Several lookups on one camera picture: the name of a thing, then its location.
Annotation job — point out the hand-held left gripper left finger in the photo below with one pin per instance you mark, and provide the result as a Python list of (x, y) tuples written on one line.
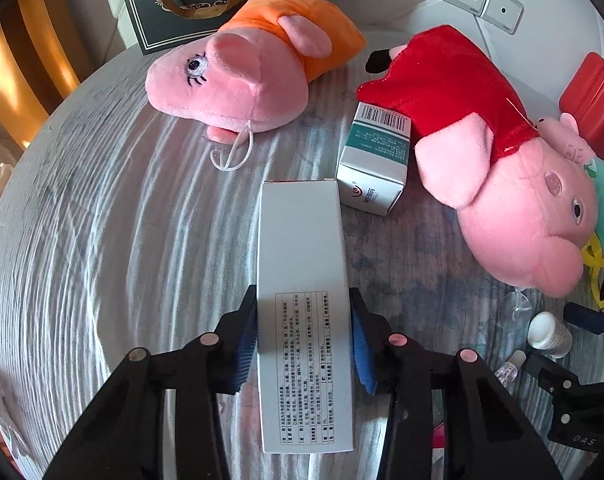
[(247, 340)]

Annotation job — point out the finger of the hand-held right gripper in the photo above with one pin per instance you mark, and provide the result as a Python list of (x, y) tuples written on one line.
[(581, 314), (546, 370)]

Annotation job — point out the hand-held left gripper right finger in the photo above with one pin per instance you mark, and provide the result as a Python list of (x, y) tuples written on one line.
[(362, 350)]

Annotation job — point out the small white pill bottle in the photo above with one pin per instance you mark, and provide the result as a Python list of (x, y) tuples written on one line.
[(549, 335)]

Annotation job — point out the long white red carton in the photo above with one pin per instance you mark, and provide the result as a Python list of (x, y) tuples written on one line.
[(302, 260)]

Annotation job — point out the pig plush orange dress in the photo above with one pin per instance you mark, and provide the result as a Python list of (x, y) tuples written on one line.
[(232, 85)]

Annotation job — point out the small clear vial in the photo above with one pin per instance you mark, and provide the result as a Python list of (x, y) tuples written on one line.
[(509, 369)]

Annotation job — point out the yellow plastic toy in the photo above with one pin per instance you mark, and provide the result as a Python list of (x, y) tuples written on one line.
[(595, 260)]

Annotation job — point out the clear suction cup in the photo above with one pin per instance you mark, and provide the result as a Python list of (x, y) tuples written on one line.
[(514, 307)]

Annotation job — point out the pig plush red dress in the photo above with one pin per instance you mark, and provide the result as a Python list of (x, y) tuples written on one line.
[(506, 210)]

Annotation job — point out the small white teal carton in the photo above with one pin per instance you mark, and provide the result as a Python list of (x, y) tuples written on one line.
[(376, 160)]

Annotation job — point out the red plastic carry case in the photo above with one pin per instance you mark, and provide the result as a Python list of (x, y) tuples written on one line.
[(591, 95)]

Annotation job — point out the wooden door frame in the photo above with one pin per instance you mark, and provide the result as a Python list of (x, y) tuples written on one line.
[(37, 60)]

